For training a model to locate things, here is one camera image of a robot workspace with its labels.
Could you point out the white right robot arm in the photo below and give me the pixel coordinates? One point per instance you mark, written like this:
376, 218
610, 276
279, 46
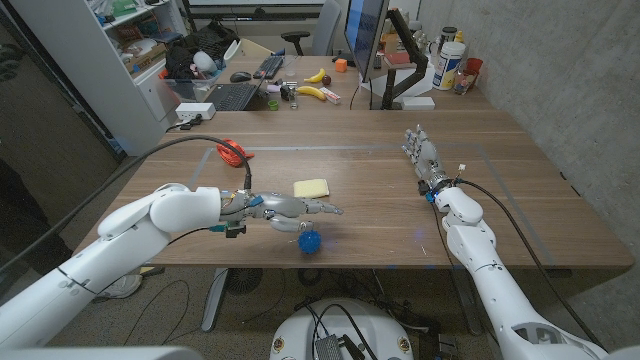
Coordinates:
492, 280

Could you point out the white wipes canister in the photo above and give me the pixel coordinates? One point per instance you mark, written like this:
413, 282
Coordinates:
447, 67

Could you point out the black bag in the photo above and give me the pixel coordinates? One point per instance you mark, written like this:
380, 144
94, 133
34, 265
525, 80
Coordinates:
210, 42

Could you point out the white flat box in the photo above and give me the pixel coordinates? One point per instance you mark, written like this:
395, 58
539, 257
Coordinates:
418, 103

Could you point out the small curved yellow banana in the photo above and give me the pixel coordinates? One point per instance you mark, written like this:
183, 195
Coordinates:
317, 77

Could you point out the round black floor fan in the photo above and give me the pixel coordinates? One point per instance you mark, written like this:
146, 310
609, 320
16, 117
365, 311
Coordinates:
243, 281

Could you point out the clear glass cup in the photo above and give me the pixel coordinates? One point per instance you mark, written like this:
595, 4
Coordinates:
464, 82

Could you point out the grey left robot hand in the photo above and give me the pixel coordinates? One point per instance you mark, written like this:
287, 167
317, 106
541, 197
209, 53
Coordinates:
280, 204

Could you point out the clear plastic bin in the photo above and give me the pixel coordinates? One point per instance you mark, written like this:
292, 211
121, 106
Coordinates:
187, 90

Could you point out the orange cube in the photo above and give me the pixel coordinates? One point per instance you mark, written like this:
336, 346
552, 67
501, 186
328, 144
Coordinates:
341, 65

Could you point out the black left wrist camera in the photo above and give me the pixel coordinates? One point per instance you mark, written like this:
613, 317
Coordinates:
235, 231

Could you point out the black computer monitor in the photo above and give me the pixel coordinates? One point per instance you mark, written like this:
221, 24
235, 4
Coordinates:
365, 35

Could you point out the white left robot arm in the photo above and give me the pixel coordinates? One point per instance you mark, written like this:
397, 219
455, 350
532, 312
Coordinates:
115, 245

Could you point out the dark lidded jar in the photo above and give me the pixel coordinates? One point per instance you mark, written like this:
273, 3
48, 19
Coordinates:
448, 35

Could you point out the white shoe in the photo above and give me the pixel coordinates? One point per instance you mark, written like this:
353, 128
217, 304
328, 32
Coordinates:
122, 286

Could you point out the white power strip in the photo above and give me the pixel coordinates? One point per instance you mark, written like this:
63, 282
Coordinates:
195, 111

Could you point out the grey table leg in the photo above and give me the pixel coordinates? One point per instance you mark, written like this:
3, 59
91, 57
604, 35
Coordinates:
467, 302
215, 300

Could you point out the small black clip gadget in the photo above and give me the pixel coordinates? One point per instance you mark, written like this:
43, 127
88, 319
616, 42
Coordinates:
287, 92

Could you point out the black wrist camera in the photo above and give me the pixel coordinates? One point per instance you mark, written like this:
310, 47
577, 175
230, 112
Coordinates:
235, 231
424, 188

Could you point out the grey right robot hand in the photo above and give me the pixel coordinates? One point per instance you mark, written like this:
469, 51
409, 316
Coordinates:
427, 157

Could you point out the small green cup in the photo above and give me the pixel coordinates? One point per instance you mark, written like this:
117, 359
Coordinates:
273, 105

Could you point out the long yellow banana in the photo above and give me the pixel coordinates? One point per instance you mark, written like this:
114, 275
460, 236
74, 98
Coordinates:
311, 91

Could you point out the person in dark clothes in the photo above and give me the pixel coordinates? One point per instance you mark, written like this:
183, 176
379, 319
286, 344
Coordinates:
20, 225

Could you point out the dark red plum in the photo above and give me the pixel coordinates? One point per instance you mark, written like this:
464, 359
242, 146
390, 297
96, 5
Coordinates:
326, 80

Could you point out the black computer mouse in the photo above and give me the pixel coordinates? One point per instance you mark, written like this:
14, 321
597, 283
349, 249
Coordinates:
240, 76

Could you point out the white shelf cabinet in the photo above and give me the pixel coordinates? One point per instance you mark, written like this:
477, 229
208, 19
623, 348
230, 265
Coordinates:
95, 75

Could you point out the grey office chair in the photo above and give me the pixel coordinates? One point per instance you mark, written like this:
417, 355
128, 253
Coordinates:
325, 27

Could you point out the black keyboard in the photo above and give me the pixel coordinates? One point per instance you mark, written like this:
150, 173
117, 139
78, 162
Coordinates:
232, 96
269, 66

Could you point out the yellow sponge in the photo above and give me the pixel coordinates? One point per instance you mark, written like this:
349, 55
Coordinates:
311, 188

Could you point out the red white toothpaste box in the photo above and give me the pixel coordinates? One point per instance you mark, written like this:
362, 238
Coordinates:
330, 95

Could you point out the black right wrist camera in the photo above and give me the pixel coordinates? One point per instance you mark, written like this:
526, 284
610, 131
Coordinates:
424, 188

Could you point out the cardboard box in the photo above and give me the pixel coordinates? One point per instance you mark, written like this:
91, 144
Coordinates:
147, 59

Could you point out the red cup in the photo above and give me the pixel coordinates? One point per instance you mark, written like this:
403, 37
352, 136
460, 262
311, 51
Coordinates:
475, 65

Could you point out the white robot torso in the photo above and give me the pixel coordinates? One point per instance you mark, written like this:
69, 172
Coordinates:
100, 355

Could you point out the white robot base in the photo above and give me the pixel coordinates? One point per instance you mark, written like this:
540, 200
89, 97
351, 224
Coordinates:
300, 335

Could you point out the blue spiky stress ball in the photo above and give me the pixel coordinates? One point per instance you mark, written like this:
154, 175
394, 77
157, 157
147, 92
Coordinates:
310, 242

